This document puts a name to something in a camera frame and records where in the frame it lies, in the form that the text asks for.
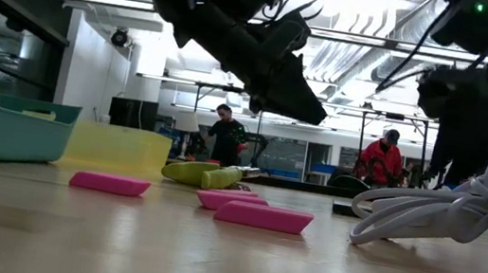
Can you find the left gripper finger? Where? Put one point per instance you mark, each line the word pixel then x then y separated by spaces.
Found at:
pixel 293 95

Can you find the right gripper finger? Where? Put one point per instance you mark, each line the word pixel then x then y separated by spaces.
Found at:
pixel 454 152

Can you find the pink eraser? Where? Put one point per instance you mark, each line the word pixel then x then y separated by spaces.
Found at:
pixel 220 200
pixel 263 217
pixel 109 183
pixel 236 193

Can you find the person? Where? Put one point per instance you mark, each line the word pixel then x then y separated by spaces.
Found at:
pixel 226 139
pixel 381 160

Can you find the blue box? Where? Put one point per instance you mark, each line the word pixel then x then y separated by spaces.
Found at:
pixel 323 168

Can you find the white table lamp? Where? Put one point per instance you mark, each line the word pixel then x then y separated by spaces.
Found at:
pixel 188 121

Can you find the black round ceiling fixture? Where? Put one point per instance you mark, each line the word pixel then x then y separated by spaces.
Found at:
pixel 119 37

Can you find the black cabinet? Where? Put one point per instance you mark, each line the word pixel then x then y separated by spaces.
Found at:
pixel 132 113

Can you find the yellow translucent tray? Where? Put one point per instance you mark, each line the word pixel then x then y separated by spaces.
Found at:
pixel 120 150

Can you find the black workbench frame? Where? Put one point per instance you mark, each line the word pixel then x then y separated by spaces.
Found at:
pixel 213 85
pixel 395 115

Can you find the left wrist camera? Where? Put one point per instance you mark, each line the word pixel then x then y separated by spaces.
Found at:
pixel 289 37

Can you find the black aluminium table frame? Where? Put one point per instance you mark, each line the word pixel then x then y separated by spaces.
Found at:
pixel 304 186

